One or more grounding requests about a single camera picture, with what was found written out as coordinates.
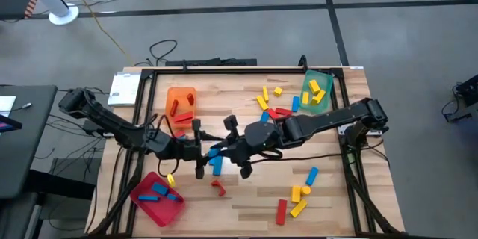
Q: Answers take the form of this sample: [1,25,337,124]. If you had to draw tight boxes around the looped black floor cable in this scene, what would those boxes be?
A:
[148,38,179,66]

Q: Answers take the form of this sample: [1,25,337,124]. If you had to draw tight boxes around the white paper box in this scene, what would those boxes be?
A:
[107,71,143,108]

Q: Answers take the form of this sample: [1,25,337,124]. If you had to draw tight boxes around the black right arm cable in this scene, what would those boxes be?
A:
[249,137,388,165]

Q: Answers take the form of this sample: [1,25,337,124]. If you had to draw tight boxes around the red translucent plastic bin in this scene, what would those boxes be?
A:
[128,170,187,228]

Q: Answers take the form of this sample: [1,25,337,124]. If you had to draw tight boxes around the black power strip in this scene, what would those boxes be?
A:
[164,57,258,67]

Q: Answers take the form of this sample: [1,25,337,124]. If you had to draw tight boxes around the silver tipped desk cable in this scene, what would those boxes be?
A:
[10,102,33,113]

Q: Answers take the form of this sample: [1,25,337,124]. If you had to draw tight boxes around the orange translucent plastic bin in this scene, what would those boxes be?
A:
[165,86,198,129]

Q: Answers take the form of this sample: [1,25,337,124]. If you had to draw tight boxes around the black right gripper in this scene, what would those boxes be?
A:
[211,115,285,180]

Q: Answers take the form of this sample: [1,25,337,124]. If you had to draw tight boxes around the white sheet on desk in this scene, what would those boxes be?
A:
[0,95,18,118]

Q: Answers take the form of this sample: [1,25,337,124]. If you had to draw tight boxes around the red arch block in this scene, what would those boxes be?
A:
[210,179,227,198]

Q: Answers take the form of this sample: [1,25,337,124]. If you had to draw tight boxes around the black equipment with cables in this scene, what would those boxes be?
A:
[441,73,478,123]

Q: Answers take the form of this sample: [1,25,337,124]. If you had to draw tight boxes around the dark tablet screen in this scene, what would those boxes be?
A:
[0,114,23,134]

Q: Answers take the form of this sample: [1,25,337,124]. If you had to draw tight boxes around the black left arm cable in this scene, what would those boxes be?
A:
[155,114,179,179]

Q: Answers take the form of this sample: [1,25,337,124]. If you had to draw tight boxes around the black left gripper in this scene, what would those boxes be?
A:
[163,118,225,180]

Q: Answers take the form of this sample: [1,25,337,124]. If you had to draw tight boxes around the long yellow hanging cable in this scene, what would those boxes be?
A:
[58,0,136,66]

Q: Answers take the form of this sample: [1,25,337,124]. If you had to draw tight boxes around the teal translucent plastic bin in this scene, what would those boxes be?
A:
[298,69,335,114]

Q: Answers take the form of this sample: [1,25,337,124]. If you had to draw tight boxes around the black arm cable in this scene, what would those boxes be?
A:
[249,137,388,165]
[155,114,179,179]

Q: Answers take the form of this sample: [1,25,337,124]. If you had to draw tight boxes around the black desk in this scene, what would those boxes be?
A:
[0,84,59,200]

